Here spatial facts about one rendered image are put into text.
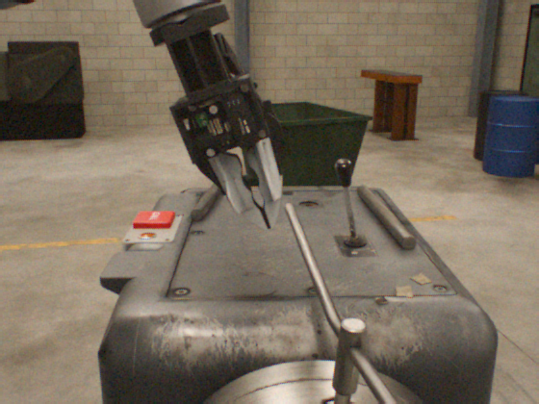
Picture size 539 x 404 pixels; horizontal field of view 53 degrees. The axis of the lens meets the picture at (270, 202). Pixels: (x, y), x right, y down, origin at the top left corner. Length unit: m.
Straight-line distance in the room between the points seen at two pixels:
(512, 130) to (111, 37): 6.79
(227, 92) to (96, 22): 9.88
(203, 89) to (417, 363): 0.37
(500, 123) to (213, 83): 6.37
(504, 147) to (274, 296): 6.23
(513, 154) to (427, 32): 5.21
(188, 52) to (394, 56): 10.78
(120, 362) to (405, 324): 0.31
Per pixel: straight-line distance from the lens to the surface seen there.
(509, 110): 6.73
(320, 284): 0.54
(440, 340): 0.64
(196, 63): 0.45
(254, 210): 0.54
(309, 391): 0.53
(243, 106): 0.46
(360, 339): 0.46
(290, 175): 5.02
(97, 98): 10.38
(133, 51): 10.28
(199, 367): 0.62
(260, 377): 0.56
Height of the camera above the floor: 1.55
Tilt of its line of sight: 17 degrees down
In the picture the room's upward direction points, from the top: straight up
